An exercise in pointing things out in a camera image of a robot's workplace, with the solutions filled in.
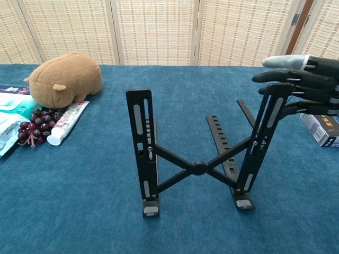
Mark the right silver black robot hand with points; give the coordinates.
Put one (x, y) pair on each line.
(317, 79)

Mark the black folding laptop stand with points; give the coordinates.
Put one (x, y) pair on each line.
(198, 168)

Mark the small black carton box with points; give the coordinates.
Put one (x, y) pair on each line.
(323, 132)

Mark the black metal screen hinge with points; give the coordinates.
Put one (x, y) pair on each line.
(295, 19)
(307, 21)

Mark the bamboo folding screen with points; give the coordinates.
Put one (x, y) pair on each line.
(156, 31)

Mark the brown capybara plush toy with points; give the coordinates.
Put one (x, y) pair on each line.
(66, 76)

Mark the floral toothpaste tube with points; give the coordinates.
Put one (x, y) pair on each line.
(66, 121)

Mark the blue felt table cover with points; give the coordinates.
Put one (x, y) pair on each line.
(79, 198)

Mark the red grape bunch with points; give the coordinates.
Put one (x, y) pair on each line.
(39, 121)

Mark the dark blue tissue box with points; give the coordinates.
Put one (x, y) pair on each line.
(16, 90)

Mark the teal wet wipes pack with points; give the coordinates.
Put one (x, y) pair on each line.
(13, 105)

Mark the white wet wipes pack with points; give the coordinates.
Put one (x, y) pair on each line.
(8, 137)

